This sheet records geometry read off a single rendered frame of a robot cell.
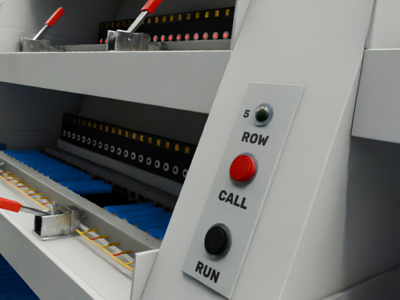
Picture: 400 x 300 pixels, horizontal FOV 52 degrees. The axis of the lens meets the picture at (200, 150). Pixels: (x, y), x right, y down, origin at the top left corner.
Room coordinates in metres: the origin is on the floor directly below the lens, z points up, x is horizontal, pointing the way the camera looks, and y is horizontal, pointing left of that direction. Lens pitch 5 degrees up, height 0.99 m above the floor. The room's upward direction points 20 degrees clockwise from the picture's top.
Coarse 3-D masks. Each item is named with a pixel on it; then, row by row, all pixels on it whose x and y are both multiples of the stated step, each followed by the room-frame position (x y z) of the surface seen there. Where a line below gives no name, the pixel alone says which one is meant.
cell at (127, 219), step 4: (164, 212) 0.47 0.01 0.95; (168, 212) 0.47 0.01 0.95; (172, 212) 0.47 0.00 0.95; (132, 216) 0.44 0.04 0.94; (136, 216) 0.44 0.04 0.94; (140, 216) 0.44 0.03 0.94; (144, 216) 0.44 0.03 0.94; (148, 216) 0.45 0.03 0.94; (152, 216) 0.45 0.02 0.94; (156, 216) 0.45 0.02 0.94; (160, 216) 0.46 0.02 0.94; (164, 216) 0.46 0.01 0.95; (168, 216) 0.46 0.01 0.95; (128, 220) 0.43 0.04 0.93; (132, 220) 0.43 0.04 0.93; (136, 220) 0.43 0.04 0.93; (140, 220) 0.44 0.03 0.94; (144, 220) 0.44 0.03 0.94; (148, 220) 0.44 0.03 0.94; (152, 220) 0.45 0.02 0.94
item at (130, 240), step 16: (16, 160) 0.64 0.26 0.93; (0, 176) 0.59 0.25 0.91; (16, 176) 0.59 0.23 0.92; (32, 176) 0.55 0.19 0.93; (48, 192) 0.51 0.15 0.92; (64, 192) 0.49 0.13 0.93; (48, 208) 0.47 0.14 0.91; (80, 208) 0.44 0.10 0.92; (96, 208) 0.44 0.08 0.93; (96, 224) 0.42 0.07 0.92; (112, 224) 0.39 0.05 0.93; (128, 224) 0.40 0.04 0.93; (112, 240) 0.39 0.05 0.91; (128, 240) 0.37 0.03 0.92; (144, 240) 0.36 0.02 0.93; (112, 256) 0.36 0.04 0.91
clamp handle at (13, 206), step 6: (0, 198) 0.37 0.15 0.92; (0, 204) 0.37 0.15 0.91; (6, 204) 0.38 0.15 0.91; (12, 204) 0.38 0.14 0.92; (18, 204) 0.38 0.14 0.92; (54, 204) 0.41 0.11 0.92; (12, 210) 0.38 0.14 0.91; (18, 210) 0.38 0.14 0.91; (24, 210) 0.39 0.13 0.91; (30, 210) 0.39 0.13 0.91; (36, 210) 0.40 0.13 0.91; (54, 210) 0.41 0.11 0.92
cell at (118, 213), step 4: (144, 208) 0.47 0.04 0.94; (148, 208) 0.47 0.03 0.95; (152, 208) 0.48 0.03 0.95; (156, 208) 0.48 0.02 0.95; (160, 208) 0.48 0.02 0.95; (112, 212) 0.45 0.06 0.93; (116, 212) 0.45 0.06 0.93; (120, 212) 0.45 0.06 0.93; (124, 212) 0.45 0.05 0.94; (128, 212) 0.45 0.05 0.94; (132, 212) 0.46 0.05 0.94; (136, 212) 0.46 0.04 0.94; (140, 212) 0.46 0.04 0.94; (144, 212) 0.47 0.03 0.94; (148, 212) 0.47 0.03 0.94; (152, 212) 0.47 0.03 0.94; (156, 212) 0.47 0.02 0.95; (160, 212) 0.48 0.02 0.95; (120, 216) 0.44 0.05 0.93; (124, 216) 0.45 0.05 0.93; (128, 216) 0.45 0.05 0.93
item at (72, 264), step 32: (96, 160) 0.69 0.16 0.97; (0, 192) 0.54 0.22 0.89; (0, 224) 0.47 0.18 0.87; (32, 224) 0.44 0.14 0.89; (32, 256) 0.40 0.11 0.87; (64, 256) 0.37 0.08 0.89; (96, 256) 0.38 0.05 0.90; (32, 288) 0.40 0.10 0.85; (64, 288) 0.34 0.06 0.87; (96, 288) 0.32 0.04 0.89; (128, 288) 0.33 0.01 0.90
